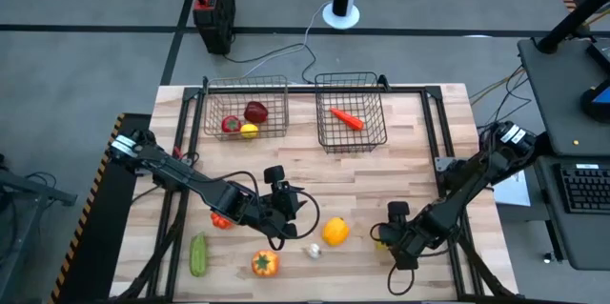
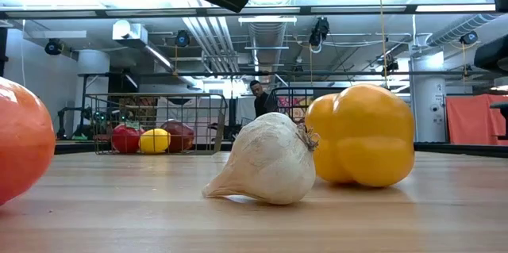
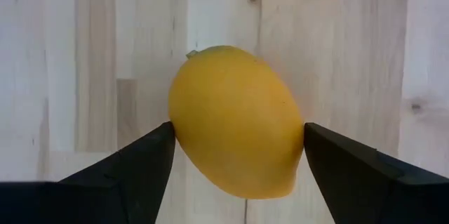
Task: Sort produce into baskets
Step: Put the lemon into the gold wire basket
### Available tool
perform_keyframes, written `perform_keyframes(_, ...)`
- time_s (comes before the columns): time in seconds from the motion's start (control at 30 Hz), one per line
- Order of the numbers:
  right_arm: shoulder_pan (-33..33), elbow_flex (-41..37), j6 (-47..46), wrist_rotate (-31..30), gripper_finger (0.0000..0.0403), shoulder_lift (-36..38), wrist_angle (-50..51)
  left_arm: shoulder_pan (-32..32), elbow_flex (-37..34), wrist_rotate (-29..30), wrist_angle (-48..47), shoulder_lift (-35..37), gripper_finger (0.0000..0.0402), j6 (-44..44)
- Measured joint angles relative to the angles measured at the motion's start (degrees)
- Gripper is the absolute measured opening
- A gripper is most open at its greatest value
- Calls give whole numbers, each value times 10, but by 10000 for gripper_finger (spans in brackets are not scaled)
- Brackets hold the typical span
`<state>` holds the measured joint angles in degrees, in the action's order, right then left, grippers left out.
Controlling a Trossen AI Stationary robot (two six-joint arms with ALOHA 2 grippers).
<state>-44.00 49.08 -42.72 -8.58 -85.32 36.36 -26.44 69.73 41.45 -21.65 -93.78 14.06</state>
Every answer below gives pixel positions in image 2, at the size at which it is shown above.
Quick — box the orange bell pepper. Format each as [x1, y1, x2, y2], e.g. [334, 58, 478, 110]
[0, 76, 56, 206]

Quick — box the silver spiral ceiling duct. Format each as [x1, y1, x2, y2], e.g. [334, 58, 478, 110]
[426, 13, 502, 48]

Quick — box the copper wire basket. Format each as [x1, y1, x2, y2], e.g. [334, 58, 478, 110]
[85, 92, 229, 155]

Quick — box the black ceiling spotlight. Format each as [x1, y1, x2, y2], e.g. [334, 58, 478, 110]
[44, 38, 64, 56]
[308, 17, 330, 48]
[175, 29, 191, 48]
[459, 30, 479, 46]

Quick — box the orange partition cloth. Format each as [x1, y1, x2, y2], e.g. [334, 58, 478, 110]
[446, 94, 508, 146]

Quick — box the black wire basket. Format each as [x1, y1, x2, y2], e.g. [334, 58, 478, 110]
[264, 86, 347, 125]

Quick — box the white garlic bulb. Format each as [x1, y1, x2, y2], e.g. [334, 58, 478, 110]
[201, 112, 321, 205]

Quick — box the person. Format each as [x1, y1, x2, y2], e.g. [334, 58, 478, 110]
[248, 79, 271, 119]

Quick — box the black overhead frame beam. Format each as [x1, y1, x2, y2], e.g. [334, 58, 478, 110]
[0, 5, 508, 21]

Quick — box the white round pillar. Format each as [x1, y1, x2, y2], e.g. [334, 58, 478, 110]
[408, 52, 448, 143]

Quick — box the colourful patterned poster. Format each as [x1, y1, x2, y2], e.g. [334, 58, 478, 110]
[277, 96, 314, 121]

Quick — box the yellow lemon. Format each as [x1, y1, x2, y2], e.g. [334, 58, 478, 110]
[138, 128, 171, 155]

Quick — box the yellow bell pepper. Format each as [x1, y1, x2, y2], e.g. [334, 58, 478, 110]
[304, 83, 416, 189]

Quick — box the red pepper with green stem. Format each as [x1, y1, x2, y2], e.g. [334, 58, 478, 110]
[110, 123, 146, 155]

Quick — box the dark red apple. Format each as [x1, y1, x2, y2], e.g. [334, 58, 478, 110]
[160, 119, 195, 153]

